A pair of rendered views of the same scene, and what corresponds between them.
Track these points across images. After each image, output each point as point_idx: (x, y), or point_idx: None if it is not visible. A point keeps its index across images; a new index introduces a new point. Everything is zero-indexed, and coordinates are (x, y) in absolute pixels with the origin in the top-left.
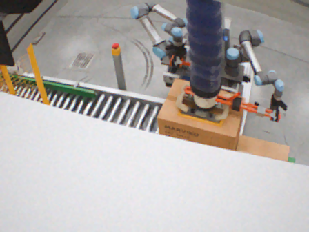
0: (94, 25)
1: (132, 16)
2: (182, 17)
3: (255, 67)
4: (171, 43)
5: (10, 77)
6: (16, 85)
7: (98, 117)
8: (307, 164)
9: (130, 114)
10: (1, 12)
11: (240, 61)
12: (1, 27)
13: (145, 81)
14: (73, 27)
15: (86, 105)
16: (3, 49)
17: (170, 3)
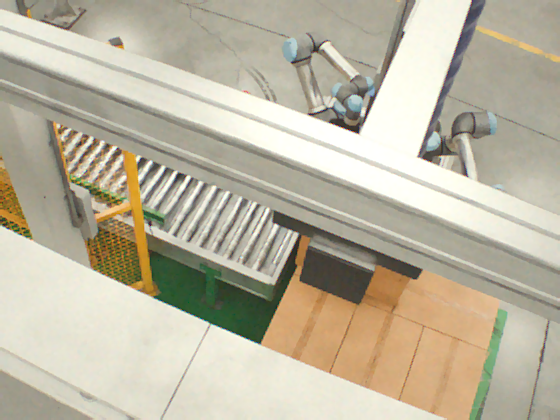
0: (185, 24)
1: (285, 57)
2: (335, 36)
3: (471, 178)
4: (339, 118)
5: None
6: (83, 144)
7: (201, 199)
8: (533, 328)
9: (251, 203)
10: (373, 261)
11: (438, 153)
12: (371, 277)
13: None
14: (144, 15)
15: (182, 176)
16: (357, 291)
17: (317, 1)
